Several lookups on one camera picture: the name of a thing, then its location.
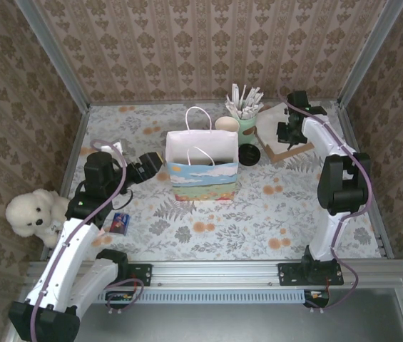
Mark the white paper napkin stack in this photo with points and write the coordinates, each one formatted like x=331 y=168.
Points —
x=267 y=126

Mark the landscape print paper bag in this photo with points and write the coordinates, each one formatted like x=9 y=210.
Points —
x=201 y=181

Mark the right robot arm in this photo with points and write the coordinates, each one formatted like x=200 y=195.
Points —
x=329 y=135

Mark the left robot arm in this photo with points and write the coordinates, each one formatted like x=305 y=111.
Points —
x=69 y=256

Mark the small blue packet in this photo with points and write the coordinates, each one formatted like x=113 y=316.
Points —
x=121 y=222

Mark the green straw holder cup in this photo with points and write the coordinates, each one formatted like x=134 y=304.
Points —
x=248 y=130

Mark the stack of paper cups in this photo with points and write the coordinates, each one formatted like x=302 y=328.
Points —
x=226 y=124

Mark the white teddy bear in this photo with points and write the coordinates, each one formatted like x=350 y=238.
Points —
x=26 y=213

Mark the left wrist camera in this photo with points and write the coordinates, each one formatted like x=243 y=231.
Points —
x=115 y=146

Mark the aluminium table side rail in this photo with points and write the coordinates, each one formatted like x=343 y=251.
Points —
x=345 y=119
x=75 y=142

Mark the aluminium corner post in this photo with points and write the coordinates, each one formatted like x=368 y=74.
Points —
x=368 y=53
x=55 y=60

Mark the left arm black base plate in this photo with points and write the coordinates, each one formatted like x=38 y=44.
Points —
x=140 y=274

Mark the aluminium mounting rail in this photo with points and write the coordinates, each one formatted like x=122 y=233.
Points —
x=215 y=272

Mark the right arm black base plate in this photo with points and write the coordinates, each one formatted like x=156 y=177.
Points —
x=288 y=274

